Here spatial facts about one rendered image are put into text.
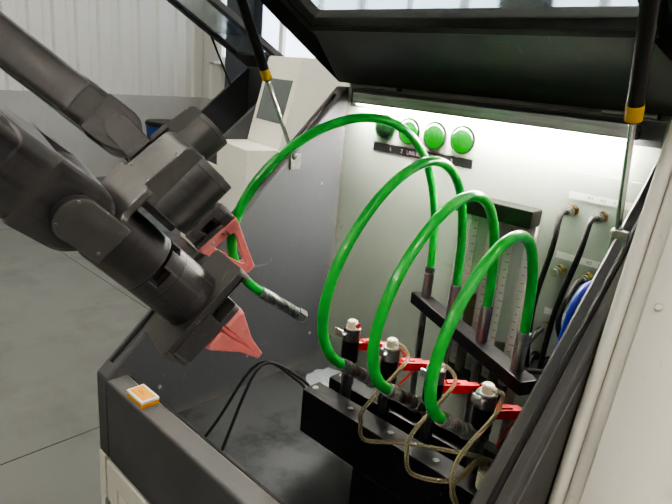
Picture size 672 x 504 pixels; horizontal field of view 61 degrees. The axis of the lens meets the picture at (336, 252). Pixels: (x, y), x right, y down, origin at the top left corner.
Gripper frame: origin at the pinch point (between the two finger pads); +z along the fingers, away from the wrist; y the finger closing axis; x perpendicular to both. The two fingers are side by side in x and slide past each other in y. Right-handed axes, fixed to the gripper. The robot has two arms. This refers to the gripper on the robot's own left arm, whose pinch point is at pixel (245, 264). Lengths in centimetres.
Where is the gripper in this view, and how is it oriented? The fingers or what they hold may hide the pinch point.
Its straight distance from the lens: 83.3
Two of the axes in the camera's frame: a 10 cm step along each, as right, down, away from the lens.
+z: 6.4, 7.2, 2.8
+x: -7.2, 6.8, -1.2
